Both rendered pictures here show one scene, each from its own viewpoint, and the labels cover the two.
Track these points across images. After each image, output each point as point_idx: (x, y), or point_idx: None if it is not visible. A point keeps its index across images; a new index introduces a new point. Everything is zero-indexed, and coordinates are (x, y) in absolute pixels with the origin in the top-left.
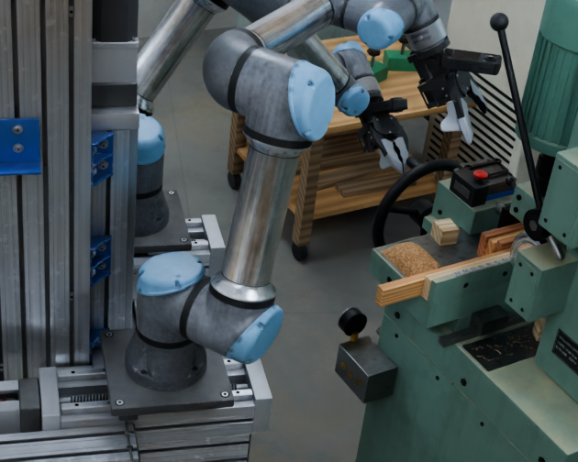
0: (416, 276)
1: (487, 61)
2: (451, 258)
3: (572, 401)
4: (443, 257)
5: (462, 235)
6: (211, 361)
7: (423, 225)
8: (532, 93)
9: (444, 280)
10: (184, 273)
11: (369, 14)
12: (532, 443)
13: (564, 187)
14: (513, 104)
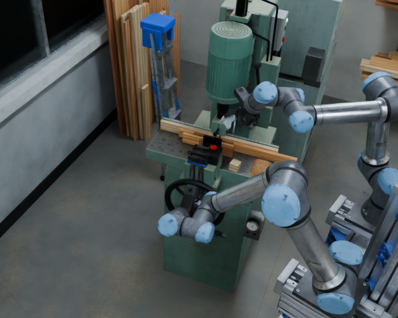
0: (278, 154)
1: (244, 89)
2: (243, 161)
3: (253, 133)
4: (246, 163)
5: (224, 165)
6: (359, 205)
7: (216, 190)
8: (244, 79)
9: (275, 145)
10: (392, 171)
11: (302, 93)
12: (272, 142)
13: (278, 71)
14: (259, 81)
